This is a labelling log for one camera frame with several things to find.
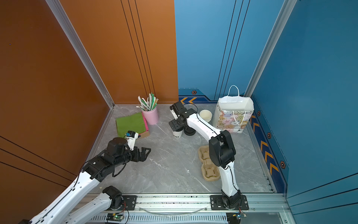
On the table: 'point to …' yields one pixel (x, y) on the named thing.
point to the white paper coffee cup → (177, 134)
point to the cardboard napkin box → (147, 133)
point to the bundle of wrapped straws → (150, 105)
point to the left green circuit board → (114, 217)
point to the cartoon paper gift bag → (232, 113)
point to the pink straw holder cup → (151, 116)
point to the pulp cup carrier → (210, 171)
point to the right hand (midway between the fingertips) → (177, 122)
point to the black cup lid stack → (189, 130)
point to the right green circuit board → (238, 216)
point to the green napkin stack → (134, 122)
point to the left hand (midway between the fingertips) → (144, 147)
